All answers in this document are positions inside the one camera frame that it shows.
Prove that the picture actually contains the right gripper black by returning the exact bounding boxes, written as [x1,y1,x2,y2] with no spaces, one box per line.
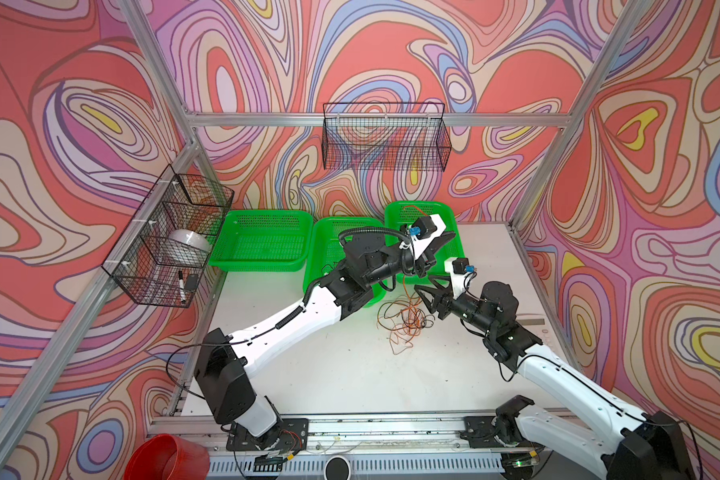
[413,273,496,334]

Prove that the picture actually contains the orange cable bundle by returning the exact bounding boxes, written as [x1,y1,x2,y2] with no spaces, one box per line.
[376,287,436,356]

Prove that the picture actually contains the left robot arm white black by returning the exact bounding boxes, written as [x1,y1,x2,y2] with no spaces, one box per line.
[193,214,456,439]

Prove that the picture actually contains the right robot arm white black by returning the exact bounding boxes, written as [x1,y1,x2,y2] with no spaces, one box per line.
[415,276,697,479]

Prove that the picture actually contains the right green plastic basket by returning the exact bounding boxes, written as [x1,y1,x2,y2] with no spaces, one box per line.
[384,201,464,275]

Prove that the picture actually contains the green plastic basket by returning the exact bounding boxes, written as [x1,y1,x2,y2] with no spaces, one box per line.
[302,217,382,291]
[208,210,314,272]
[384,201,464,275]

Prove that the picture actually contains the middle green plastic basket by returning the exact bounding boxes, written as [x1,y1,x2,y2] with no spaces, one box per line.
[302,217,382,291]

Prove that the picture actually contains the left green plastic basket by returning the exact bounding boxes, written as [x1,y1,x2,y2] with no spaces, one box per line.
[208,210,314,272]

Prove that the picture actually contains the red bucket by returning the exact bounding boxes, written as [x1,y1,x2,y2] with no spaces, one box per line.
[124,434,210,480]

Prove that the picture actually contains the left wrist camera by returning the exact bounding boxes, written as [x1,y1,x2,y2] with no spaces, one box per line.
[407,214,446,250]

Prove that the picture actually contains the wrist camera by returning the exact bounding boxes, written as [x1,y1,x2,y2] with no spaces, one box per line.
[444,257,477,298]
[407,214,446,250]

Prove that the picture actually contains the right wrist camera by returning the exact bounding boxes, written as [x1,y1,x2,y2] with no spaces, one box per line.
[444,257,477,298]

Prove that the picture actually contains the black wire basket back wall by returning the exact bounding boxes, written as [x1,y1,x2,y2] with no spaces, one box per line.
[321,100,452,172]

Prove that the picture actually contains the black wire basket wall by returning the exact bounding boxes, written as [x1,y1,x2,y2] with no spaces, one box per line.
[102,166,234,308]
[321,100,452,172]

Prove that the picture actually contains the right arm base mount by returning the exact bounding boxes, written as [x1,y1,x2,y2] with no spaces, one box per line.
[459,415,545,449]

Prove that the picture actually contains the aluminium rail front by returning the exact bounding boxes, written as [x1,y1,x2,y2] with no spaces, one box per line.
[146,410,619,454]

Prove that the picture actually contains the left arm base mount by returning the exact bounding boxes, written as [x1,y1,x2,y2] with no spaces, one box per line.
[226,417,309,454]

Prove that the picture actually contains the black wire basket left wall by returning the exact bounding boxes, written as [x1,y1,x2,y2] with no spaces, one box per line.
[102,166,234,308]

